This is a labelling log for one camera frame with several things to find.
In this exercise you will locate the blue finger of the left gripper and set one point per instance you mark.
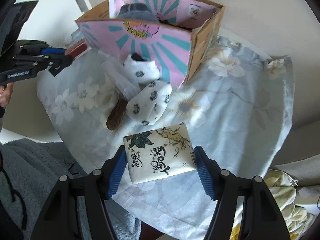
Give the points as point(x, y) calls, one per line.
point(53, 51)
point(57, 63)

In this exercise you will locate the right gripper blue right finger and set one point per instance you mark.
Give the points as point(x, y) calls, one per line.
point(207, 172)

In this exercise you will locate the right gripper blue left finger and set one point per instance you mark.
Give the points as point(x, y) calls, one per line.
point(114, 170)

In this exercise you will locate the red black box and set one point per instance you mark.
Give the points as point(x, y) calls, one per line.
point(77, 49)

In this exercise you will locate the brown scrunchie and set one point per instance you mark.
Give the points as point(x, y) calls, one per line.
point(117, 115)

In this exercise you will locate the white tissue pack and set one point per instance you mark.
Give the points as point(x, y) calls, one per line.
point(159, 153)

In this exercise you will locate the white patterned sock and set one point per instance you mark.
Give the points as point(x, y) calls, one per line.
point(143, 72)
point(148, 106)

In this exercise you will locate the clear plastic container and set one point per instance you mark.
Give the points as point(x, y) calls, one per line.
point(121, 78)

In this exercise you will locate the blue grey fluffy sock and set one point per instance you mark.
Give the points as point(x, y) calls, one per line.
point(137, 11)

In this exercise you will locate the person's left hand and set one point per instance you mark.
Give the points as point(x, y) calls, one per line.
point(6, 94)

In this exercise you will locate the white tape roll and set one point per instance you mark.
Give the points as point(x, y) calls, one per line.
point(106, 101)

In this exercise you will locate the floral light blue cloth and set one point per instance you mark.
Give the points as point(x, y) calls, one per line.
point(238, 107)

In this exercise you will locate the grey fluffy clothing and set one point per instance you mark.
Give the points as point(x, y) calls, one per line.
point(29, 171)

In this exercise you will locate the grey sofa cushion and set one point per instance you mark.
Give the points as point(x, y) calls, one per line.
point(299, 155)

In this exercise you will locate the floral yellow blanket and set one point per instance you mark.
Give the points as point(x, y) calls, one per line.
point(297, 200)

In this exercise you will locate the pink cardboard box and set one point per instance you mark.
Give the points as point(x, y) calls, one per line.
point(177, 50)

